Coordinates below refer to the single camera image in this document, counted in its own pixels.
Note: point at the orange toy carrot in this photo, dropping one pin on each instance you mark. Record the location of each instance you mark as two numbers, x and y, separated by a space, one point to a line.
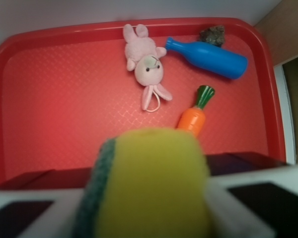
193 119

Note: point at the blue plastic bottle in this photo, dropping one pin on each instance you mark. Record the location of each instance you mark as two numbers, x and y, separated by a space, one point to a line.
211 58

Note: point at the red plastic tray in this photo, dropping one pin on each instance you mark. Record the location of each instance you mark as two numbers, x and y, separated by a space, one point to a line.
64 91

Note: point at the yellow green sponge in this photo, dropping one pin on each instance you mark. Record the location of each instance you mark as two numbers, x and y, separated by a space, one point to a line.
146 183

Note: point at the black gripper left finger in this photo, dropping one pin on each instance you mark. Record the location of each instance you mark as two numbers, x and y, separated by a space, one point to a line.
41 204

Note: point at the grey brown rock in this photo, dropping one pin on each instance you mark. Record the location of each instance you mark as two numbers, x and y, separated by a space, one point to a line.
214 35

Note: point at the pink plush bunny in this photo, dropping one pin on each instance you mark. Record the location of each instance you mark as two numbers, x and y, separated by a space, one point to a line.
143 58

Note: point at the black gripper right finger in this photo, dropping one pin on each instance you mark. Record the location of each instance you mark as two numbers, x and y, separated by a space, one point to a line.
252 196

